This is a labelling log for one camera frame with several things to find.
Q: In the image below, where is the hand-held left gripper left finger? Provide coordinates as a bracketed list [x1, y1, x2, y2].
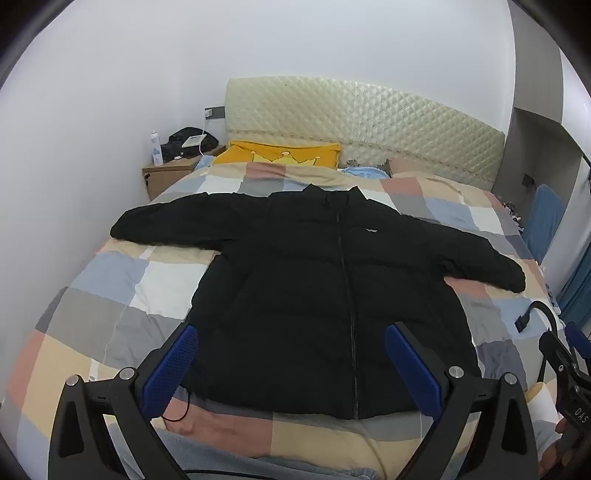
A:
[48, 323, 200, 480]

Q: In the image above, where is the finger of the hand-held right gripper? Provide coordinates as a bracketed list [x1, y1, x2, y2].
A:
[565, 322, 591, 360]
[538, 329, 581, 385]

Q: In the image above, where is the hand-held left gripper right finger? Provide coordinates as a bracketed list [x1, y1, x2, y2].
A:
[385, 322, 541, 480]

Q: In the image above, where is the black puffer jacket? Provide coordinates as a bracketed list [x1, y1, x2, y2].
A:
[110, 184, 527, 423]

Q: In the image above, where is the person's right hand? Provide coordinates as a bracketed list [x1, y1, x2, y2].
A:
[539, 416, 578, 480]

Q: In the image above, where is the blue curtain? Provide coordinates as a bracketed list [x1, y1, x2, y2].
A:
[551, 249, 591, 334]

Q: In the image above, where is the checkered patchwork blanket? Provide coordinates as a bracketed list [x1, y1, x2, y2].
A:
[0, 159, 568, 480]

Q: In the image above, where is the blue towel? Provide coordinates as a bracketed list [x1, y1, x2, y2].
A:
[522, 184, 565, 265]

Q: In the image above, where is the person's jeans leg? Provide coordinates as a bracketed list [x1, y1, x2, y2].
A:
[152, 427, 385, 480]

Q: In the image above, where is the wooden nightstand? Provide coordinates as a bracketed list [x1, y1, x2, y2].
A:
[141, 145, 227, 201]

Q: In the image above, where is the light blue cloth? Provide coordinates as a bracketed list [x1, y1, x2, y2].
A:
[341, 165, 391, 181]

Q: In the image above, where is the black bag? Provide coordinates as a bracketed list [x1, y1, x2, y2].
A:
[161, 127, 219, 162]

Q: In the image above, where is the yellow pillow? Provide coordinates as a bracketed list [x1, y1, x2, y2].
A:
[213, 141, 343, 169]

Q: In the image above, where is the cream quilted headboard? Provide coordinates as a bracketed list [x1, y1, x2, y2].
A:
[224, 77, 505, 192]

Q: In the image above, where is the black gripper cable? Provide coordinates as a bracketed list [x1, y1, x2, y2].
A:
[514, 300, 562, 336]

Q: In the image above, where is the grey wall cabinet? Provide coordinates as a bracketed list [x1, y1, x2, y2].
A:
[492, 0, 591, 200]

